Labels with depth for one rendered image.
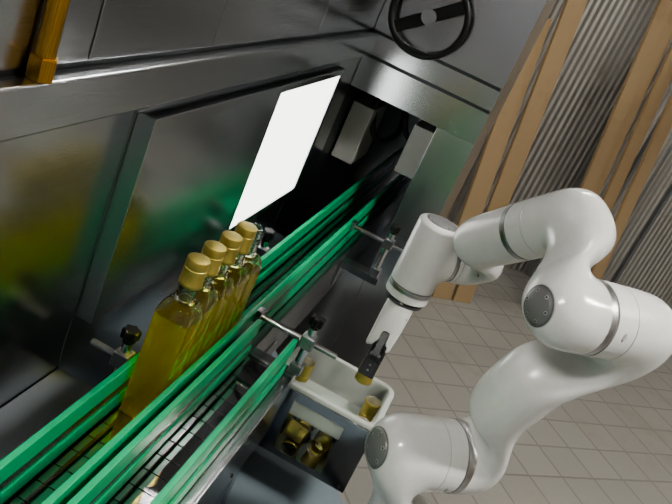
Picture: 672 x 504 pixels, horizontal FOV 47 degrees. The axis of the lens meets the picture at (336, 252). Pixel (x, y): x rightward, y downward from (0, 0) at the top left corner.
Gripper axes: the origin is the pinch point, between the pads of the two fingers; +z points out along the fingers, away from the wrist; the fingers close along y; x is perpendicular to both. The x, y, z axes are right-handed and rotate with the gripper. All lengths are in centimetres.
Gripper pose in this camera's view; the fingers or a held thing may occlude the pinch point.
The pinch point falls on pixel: (371, 362)
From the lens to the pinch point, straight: 152.0
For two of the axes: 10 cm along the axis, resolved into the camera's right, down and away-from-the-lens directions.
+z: -3.8, 8.4, 3.9
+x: 8.8, 4.6, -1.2
